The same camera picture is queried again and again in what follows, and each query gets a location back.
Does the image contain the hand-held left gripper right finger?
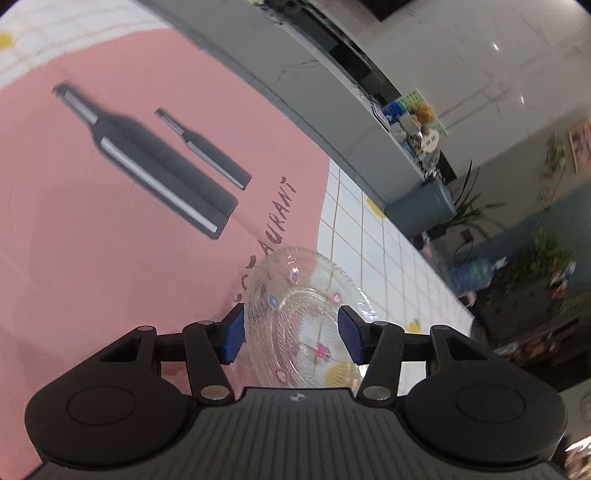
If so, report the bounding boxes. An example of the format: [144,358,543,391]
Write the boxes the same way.
[337,306,498,404]

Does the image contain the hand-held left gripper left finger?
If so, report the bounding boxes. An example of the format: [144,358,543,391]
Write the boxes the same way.
[98,305,245,405]

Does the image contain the clear glass flower-dotted plate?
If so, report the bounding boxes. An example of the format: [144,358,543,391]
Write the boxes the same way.
[242,246,380,394]

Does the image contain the white checked lemon-print tablecloth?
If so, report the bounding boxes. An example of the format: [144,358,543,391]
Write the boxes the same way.
[0,0,474,394]

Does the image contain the blue water bottle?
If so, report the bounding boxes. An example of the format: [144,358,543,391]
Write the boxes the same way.
[450,256,509,292]

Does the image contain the grey trash bin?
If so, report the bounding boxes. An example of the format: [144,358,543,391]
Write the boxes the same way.
[385,177,456,239]

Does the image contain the pink bottle-print table mat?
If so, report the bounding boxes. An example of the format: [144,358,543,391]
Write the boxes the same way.
[0,28,331,472]

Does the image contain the tall leafy potted plant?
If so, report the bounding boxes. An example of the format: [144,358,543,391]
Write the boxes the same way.
[438,159,509,241]

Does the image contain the dark drawer cabinet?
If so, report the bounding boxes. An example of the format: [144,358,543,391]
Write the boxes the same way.
[475,276,591,366]

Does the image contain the trailing green plant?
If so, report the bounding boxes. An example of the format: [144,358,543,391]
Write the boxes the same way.
[502,220,574,297]

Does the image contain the brown teddy bear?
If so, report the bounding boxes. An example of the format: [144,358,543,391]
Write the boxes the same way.
[413,103,437,128]

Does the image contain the climbing vine plant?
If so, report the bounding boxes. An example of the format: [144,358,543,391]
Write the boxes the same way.
[537,131,570,214]

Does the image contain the grey marble tv console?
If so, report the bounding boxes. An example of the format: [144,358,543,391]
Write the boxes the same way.
[139,0,459,223]

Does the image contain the black television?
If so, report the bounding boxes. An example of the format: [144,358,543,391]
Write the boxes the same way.
[355,0,417,22]

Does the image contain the wall picture frame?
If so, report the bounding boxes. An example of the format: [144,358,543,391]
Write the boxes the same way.
[567,119,591,174]

